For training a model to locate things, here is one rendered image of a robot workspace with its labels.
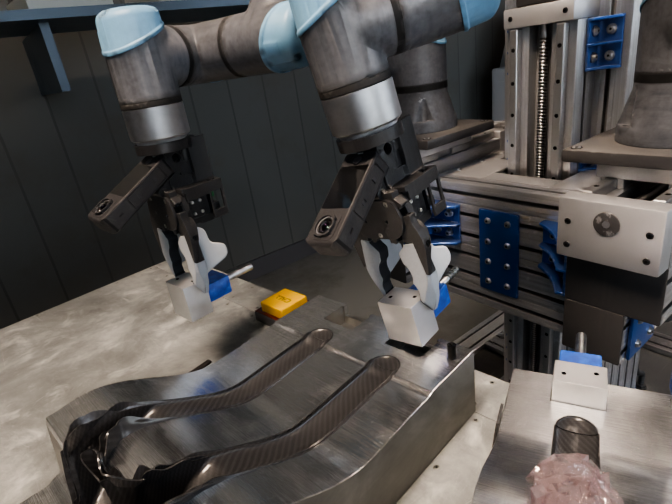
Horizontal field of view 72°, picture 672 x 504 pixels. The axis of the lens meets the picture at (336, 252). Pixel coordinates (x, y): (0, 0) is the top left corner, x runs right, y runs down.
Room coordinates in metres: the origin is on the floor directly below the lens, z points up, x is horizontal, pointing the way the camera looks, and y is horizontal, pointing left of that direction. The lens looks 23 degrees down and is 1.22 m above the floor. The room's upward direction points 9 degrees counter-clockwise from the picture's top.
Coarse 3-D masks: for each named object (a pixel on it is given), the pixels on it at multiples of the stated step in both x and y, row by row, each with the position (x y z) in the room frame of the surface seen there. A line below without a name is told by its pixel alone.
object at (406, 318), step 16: (448, 272) 0.54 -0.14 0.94; (400, 288) 0.50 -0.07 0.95; (416, 288) 0.51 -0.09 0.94; (384, 304) 0.47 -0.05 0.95; (400, 304) 0.46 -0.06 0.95; (416, 304) 0.45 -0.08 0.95; (384, 320) 0.48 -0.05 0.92; (400, 320) 0.46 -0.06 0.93; (416, 320) 0.45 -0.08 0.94; (432, 320) 0.46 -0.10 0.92; (400, 336) 0.46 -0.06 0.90; (416, 336) 0.45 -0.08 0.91
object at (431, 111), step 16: (400, 96) 1.06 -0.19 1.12; (416, 96) 1.03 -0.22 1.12; (432, 96) 1.02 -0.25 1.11; (448, 96) 1.05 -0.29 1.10; (416, 112) 1.02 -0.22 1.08; (432, 112) 1.01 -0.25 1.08; (448, 112) 1.03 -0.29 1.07; (416, 128) 1.01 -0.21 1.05; (432, 128) 1.01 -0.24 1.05; (448, 128) 1.02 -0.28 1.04
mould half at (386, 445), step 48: (288, 336) 0.53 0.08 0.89; (336, 336) 0.51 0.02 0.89; (384, 336) 0.49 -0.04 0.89; (144, 384) 0.43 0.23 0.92; (192, 384) 0.45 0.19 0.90; (288, 384) 0.43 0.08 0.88; (336, 384) 0.42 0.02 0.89; (432, 384) 0.39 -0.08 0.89; (144, 432) 0.33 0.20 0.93; (192, 432) 0.34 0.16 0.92; (240, 432) 0.35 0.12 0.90; (336, 432) 0.35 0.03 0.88; (384, 432) 0.34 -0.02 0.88; (432, 432) 0.38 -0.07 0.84; (240, 480) 0.27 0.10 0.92; (288, 480) 0.28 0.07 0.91; (336, 480) 0.29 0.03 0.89; (384, 480) 0.32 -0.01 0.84
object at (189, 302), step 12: (180, 276) 0.63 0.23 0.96; (216, 276) 0.64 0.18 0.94; (228, 276) 0.65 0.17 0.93; (168, 288) 0.61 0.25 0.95; (180, 288) 0.59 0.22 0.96; (192, 288) 0.59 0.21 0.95; (216, 288) 0.62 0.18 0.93; (228, 288) 0.63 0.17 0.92; (180, 300) 0.59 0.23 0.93; (192, 300) 0.59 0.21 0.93; (204, 300) 0.60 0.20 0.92; (180, 312) 0.60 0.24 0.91; (192, 312) 0.58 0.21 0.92; (204, 312) 0.60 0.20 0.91
